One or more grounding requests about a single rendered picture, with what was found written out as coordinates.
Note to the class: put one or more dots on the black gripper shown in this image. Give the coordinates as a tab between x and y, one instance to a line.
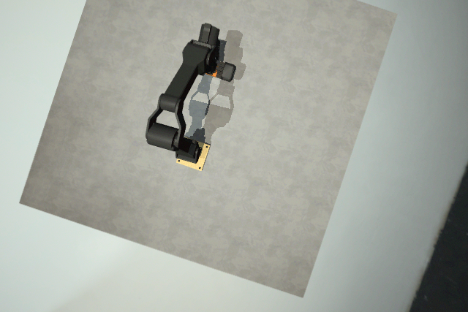
224	71

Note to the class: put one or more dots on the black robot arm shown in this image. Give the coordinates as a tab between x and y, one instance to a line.
197	58

